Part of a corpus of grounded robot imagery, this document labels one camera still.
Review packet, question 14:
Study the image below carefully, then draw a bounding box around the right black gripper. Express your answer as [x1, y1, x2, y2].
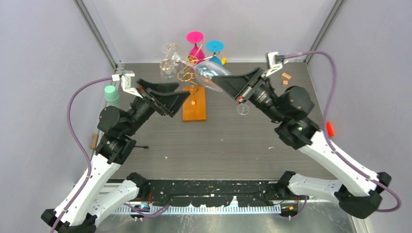
[212, 66, 286, 123]

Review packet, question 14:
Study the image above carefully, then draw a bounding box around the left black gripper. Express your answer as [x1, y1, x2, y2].
[123, 79, 189, 136]

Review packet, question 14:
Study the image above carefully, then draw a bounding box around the clear flute glass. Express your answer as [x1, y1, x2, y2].
[237, 96, 250, 116]

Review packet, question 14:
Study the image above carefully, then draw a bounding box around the clear ribbed wine glass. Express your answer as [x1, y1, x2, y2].
[171, 53, 231, 92]

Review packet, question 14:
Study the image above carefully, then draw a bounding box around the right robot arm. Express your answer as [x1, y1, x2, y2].
[210, 68, 392, 219]

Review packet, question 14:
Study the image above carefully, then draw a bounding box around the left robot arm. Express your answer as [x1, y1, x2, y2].
[41, 75, 190, 233]

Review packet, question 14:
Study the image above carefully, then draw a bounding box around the orange wooden rack base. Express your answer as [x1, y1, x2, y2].
[182, 86, 207, 122]

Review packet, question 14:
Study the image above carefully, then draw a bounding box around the blue wine glass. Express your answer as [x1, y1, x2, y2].
[206, 40, 224, 66]

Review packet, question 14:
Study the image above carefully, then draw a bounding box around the pink wine glass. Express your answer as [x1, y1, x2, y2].
[186, 31, 206, 64]

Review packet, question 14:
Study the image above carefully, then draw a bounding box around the mint green cup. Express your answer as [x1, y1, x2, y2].
[104, 85, 120, 108]

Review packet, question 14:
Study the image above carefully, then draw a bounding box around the wooden piece left edge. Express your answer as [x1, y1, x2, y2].
[90, 133, 99, 150]

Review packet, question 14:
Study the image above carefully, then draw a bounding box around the red toy block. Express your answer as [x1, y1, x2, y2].
[326, 121, 335, 138]

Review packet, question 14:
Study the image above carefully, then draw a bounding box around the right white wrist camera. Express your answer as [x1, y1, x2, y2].
[262, 51, 285, 77]

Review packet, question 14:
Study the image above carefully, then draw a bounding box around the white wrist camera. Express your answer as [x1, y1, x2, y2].
[262, 51, 285, 77]
[111, 70, 142, 98]

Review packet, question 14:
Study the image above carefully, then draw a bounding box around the gold wire wine glass rack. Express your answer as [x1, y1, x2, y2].
[159, 40, 228, 94]

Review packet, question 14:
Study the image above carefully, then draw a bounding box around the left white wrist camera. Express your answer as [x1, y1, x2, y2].
[111, 70, 142, 98]

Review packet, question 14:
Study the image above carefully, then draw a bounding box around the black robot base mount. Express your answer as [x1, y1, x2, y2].
[103, 179, 310, 222]

